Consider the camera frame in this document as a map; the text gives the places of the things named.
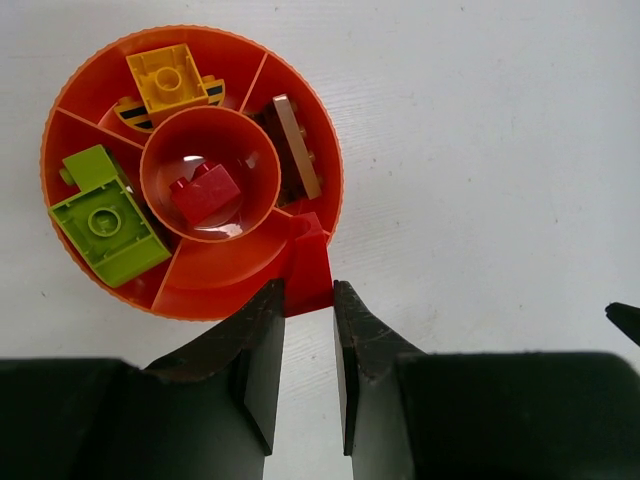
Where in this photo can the lime long lego brick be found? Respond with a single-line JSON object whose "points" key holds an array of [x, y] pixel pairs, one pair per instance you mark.
{"points": [[107, 228]]}

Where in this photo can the small red lego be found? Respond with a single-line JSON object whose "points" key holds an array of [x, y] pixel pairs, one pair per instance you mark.
{"points": [[308, 278]]}

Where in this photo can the small yellow lego brick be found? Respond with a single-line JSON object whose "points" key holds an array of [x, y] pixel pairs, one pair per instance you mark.
{"points": [[166, 76]]}

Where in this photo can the lime square lego brick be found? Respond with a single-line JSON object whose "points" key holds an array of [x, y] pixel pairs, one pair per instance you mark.
{"points": [[90, 168]]}

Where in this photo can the red long lego brick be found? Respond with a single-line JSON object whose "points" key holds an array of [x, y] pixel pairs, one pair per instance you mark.
{"points": [[210, 191]]}

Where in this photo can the large yellow lego brick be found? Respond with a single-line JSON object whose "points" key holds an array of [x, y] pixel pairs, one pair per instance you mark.
{"points": [[136, 113]]}

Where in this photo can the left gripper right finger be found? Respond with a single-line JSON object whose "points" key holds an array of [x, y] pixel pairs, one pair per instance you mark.
{"points": [[408, 414]]}

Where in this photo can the brown lego plate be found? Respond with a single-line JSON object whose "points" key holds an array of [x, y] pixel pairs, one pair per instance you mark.
{"points": [[299, 179]]}

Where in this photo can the orange round divided container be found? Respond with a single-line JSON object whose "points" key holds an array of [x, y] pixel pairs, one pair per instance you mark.
{"points": [[217, 266]]}

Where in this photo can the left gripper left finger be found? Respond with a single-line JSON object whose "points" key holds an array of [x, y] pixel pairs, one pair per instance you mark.
{"points": [[207, 410]]}

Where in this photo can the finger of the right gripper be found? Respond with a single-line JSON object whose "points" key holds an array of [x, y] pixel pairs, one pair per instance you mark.
{"points": [[626, 318]]}

